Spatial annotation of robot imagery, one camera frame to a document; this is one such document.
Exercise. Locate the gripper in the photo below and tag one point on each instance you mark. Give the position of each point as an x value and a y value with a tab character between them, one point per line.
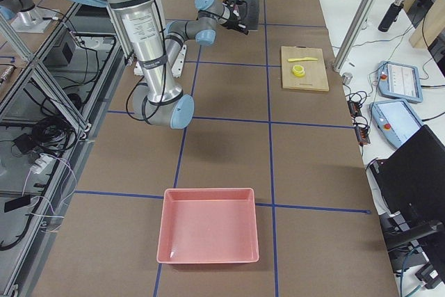
251	12

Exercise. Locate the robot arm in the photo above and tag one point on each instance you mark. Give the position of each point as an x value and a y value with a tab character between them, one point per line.
158	99

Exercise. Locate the yellow lemon slices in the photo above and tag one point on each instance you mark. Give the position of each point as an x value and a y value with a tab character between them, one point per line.
298	71

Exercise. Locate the yellow plastic knife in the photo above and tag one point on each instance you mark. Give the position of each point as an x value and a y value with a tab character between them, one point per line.
302	59

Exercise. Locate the bamboo cutting board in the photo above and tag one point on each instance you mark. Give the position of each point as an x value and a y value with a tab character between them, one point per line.
315	78

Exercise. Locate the small metal cylinder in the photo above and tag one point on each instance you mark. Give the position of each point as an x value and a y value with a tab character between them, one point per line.
346	78

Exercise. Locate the black bottle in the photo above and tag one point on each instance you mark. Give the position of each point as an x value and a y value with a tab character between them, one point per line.
391	15

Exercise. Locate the upper teach pendant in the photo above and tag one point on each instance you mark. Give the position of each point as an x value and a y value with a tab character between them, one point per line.
397	80

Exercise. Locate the teach pendant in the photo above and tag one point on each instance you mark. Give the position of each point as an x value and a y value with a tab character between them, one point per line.
397	80
396	119

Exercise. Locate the lower teach pendant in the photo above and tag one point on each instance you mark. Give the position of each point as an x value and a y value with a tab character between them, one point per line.
396	119

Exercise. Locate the pink plastic bin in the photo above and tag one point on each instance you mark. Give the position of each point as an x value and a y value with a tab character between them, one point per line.
208	226

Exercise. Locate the black laptop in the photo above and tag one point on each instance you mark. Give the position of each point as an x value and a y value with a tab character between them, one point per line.
411	180

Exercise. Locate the aluminium frame post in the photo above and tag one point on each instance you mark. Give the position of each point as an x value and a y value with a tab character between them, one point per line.
352	33

